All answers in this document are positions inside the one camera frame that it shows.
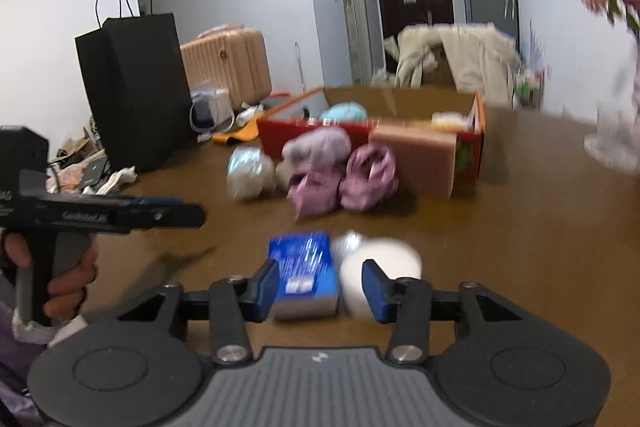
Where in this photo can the white and blue bag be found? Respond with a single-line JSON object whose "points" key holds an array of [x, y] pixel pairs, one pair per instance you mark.
{"points": [[212, 109]]}

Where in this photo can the beige coat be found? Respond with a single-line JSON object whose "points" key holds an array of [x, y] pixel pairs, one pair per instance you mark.
{"points": [[470, 57]]}

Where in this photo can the orange cardboard box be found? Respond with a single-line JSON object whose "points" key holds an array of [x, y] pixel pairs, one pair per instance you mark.
{"points": [[400, 102]]}

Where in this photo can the blue plush toy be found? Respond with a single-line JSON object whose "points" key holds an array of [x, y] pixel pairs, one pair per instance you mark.
{"points": [[344, 112]]}

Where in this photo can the blue tissue pack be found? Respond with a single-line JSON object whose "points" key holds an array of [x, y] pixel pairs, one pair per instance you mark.
{"points": [[302, 262]]}

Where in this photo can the iridescent white pouch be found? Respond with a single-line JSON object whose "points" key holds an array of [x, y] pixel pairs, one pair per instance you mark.
{"points": [[247, 172]]}

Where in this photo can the brown sponge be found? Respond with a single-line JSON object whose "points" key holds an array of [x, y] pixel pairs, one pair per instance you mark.
{"points": [[415, 157]]}

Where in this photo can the glass vase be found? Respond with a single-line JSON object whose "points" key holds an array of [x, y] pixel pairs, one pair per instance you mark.
{"points": [[617, 127]]}

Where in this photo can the brown chair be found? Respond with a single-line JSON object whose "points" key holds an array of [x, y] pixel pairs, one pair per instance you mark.
{"points": [[440, 69]]}

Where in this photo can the pile of floor clutter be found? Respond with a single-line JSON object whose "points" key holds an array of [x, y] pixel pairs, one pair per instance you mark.
{"points": [[80, 167]]}

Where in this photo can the white cloth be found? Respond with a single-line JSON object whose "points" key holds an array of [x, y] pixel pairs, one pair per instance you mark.
{"points": [[250, 114]]}

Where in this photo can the black paper bag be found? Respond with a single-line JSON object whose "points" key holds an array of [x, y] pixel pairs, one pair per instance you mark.
{"points": [[90, 82], [145, 87]]}

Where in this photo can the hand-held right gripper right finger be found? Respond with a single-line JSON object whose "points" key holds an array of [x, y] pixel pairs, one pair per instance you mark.
{"points": [[375, 294]]}

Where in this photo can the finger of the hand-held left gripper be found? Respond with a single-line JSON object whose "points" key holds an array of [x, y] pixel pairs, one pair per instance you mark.
{"points": [[157, 201], [175, 217]]}

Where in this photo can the white plush ball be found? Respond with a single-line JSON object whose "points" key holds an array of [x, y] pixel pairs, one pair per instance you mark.
{"points": [[385, 262]]}

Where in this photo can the lavender fluffy plush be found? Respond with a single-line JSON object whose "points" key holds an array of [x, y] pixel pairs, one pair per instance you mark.
{"points": [[317, 146]]}

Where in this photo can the yellow soft item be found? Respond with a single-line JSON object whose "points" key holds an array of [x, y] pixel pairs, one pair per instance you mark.
{"points": [[450, 122]]}

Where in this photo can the orange bag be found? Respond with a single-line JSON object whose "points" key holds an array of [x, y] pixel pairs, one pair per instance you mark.
{"points": [[235, 136]]}

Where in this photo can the colourful packets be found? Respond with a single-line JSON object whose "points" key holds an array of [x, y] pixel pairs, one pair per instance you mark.
{"points": [[532, 77]]}

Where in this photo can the purple cloth bundle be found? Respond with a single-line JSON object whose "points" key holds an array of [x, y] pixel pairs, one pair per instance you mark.
{"points": [[370, 179], [315, 192]]}

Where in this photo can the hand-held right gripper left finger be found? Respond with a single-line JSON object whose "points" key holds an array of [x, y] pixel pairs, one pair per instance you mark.
{"points": [[267, 289]]}

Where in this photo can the pink suitcase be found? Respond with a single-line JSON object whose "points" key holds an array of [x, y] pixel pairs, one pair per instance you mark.
{"points": [[230, 62]]}

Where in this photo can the white room door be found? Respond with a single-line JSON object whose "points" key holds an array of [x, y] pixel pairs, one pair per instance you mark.
{"points": [[356, 12]]}

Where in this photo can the person's left hand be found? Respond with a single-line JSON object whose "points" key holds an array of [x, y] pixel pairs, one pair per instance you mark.
{"points": [[72, 282]]}

